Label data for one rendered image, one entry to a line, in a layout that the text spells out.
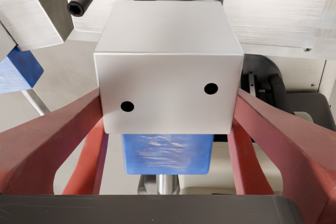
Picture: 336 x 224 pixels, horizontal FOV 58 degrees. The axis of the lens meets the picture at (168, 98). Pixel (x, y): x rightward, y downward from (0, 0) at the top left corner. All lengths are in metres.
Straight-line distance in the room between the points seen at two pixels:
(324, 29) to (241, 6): 0.06
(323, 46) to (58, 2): 0.24
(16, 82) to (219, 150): 0.31
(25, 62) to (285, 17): 0.22
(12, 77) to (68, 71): 1.23
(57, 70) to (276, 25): 1.41
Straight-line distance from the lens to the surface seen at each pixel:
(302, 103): 1.00
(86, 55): 1.43
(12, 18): 0.28
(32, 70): 0.31
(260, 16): 0.19
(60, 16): 0.28
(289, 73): 1.02
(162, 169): 0.15
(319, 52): 0.33
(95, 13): 0.20
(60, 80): 1.60
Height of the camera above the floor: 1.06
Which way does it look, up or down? 45 degrees down
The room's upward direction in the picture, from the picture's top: 169 degrees counter-clockwise
